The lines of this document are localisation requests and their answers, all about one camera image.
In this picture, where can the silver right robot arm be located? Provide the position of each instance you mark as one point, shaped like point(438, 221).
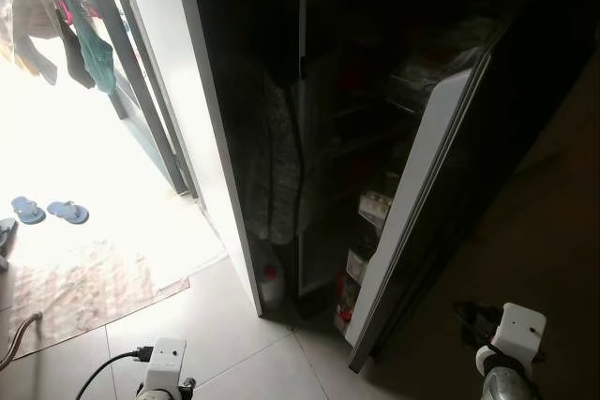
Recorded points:
point(506, 383)

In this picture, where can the black fridge door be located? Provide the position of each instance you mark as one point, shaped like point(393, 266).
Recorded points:
point(422, 194)

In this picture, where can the black fridge with white side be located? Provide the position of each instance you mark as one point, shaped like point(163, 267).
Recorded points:
point(202, 138)

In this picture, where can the white jug with red cap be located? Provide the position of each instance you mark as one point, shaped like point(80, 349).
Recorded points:
point(271, 283)

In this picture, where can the red food packet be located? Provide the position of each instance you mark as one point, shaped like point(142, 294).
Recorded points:
point(345, 302)

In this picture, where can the white carton box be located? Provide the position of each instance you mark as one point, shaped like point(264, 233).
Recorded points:
point(377, 208)
point(356, 264)

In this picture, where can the patterned brown door mat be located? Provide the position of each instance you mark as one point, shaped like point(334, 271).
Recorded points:
point(84, 297)

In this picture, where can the blue slipper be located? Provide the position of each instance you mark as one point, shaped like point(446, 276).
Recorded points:
point(68, 212)
point(28, 210)

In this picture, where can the black sandal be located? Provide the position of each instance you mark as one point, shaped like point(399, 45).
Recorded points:
point(6, 236)

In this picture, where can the grey hanging towel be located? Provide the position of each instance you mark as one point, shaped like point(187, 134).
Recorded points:
point(272, 156)

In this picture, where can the grey metal sliding door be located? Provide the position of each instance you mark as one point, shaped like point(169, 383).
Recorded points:
point(141, 72)

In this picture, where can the teal hanging garment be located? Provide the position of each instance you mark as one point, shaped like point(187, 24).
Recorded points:
point(98, 63)

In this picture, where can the black hanging sock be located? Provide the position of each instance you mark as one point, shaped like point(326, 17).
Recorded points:
point(75, 53)

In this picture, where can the grey blue hanging garment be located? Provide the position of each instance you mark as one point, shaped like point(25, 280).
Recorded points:
point(36, 61)

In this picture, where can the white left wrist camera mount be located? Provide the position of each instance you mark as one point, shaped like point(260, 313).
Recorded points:
point(166, 361)

